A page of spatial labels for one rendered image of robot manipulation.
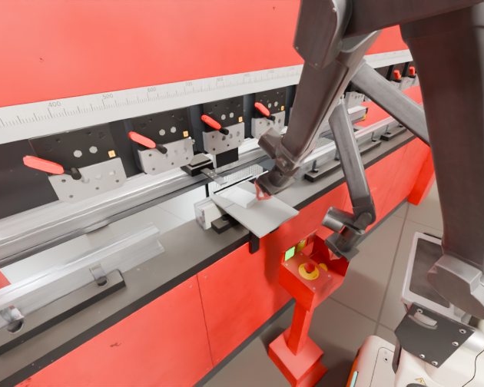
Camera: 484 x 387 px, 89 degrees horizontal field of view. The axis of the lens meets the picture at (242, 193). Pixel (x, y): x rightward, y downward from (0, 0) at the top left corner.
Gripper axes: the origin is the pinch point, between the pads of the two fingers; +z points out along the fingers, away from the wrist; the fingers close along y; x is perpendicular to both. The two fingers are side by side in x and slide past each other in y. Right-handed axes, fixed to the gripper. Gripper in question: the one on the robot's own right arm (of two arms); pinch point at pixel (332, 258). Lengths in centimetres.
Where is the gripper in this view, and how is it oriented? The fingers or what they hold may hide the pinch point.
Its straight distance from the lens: 100.6
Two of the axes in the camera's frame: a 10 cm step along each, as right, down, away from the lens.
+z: -1.4, 6.9, 7.1
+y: -6.0, -6.3, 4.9
